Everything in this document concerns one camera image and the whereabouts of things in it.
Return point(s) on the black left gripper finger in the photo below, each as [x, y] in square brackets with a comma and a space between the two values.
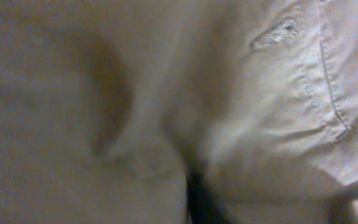
[202, 206]

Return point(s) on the khaki shorts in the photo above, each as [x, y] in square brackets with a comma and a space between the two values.
[106, 108]

